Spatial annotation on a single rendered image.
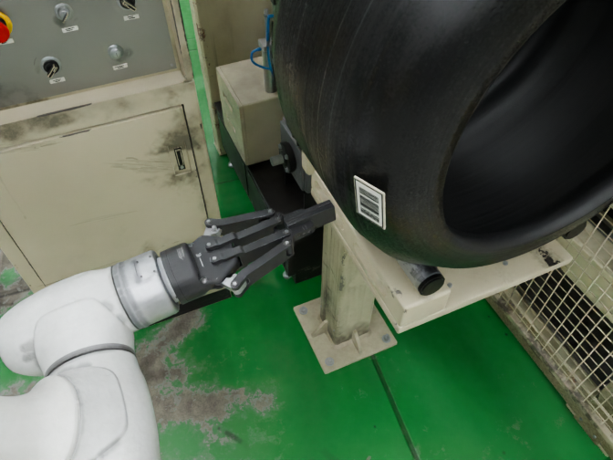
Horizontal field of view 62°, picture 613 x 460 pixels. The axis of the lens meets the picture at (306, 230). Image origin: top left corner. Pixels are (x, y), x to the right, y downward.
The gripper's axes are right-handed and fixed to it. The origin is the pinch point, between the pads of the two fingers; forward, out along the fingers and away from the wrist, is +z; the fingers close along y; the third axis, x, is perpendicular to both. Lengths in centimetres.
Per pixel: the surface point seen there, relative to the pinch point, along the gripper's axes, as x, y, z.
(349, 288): 71, 27, 15
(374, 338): 105, 25, 22
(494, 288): 25.8, -10.0, 27.7
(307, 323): 102, 39, 4
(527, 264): 26.9, -8.1, 36.4
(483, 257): 7.3, -12.7, 20.2
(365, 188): -14.5, -10.5, 3.4
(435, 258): 2.2, -12.4, 12.1
